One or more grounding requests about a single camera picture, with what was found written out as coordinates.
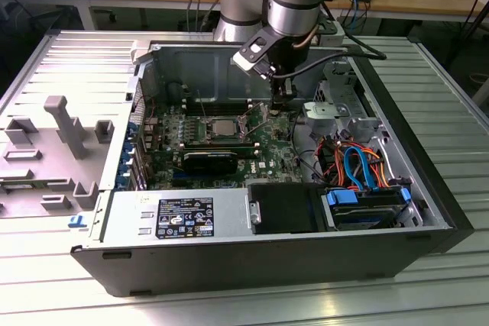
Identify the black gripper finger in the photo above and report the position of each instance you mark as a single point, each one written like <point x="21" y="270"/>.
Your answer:
<point x="282" y="97"/>

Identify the silver CPU plate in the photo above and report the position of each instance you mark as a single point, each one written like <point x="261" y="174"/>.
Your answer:
<point x="223" y="127"/>

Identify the CPU socket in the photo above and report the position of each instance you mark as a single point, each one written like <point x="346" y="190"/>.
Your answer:
<point x="208" y="129"/>

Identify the blue slot retainer clip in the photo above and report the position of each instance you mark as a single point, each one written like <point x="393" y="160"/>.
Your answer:
<point x="131" y="128"/>
<point x="124" y="169"/>
<point x="128" y="152"/>
<point x="120" y="184"/>

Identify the silver metal drive cage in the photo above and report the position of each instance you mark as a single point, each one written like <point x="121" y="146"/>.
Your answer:
<point x="324" y="112"/>

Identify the green motherboard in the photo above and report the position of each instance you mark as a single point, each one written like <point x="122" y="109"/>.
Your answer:
<point x="267" y="158"/>

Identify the black graphics card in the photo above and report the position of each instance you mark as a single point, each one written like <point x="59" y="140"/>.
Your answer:
<point x="208" y="163"/>

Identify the hard disk in blue carrier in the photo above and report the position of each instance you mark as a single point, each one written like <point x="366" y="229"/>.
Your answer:
<point x="363" y="213"/>

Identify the pale grey case latch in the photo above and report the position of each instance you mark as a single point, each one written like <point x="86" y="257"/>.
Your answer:
<point x="139" y="51"/>

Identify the black PC case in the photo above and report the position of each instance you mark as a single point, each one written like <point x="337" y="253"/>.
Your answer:
<point x="229" y="265"/>

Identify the silver power supply box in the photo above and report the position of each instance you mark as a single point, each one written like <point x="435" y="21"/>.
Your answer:
<point x="122" y="215"/>

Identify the grey parts rack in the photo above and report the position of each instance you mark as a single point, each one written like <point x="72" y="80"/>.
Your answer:
<point x="68" y="131"/>

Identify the small blue plastic clip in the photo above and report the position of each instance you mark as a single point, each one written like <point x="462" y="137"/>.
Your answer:
<point x="76" y="221"/>

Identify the green RAM stick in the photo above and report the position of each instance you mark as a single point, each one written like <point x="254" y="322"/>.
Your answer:
<point x="17" y="187"/>

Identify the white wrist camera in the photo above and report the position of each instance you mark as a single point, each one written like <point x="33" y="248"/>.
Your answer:
<point x="244" y="62"/>

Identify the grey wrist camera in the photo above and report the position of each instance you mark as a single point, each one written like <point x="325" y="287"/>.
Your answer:
<point x="332" y="37"/>

